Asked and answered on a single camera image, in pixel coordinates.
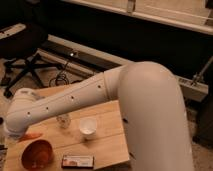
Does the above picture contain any orange pepper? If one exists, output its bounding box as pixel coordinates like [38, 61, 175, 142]
[19, 133, 43, 142]

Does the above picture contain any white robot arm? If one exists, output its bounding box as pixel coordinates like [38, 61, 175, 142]
[3, 61, 194, 171]

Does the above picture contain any orange ceramic bowl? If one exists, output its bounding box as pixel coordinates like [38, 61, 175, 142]
[21, 140, 53, 171]

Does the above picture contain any white paper cup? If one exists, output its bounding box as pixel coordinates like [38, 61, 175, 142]
[79, 117, 97, 140]

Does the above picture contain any wooden folding table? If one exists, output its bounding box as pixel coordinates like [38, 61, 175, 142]
[2, 83, 132, 171]

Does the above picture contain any clear plastic bottle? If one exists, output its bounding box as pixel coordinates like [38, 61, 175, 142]
[56, 114, 71, 129]

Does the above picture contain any small printed box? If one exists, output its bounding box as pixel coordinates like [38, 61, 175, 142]
[61, 155, 94, 168]

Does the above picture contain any black office chair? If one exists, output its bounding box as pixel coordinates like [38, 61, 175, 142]
[0, 23, 62, 98]

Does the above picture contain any black cable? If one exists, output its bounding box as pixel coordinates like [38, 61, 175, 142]
[48, 54, 74, 88]

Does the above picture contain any long metal rail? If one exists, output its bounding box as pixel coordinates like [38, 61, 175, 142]
[40, 36, 209, 102]

